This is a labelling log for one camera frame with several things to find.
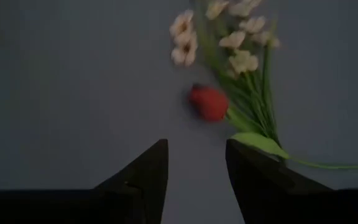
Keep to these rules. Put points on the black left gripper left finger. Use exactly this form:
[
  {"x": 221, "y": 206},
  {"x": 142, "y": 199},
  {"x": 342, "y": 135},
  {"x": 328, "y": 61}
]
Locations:
[{"x": 120, "y": 202}]

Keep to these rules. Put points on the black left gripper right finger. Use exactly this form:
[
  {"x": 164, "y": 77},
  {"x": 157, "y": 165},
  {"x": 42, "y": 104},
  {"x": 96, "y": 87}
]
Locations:
[{"x": 275, "y": 199}]

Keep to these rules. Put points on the red tulip with green stem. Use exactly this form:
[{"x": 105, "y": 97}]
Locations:
[{"x": 210, "y": 104}]

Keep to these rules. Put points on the white artificial flower bunch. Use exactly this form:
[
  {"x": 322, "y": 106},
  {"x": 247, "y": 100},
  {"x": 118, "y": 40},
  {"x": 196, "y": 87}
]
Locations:
[{"x": 244, "y": 60}]

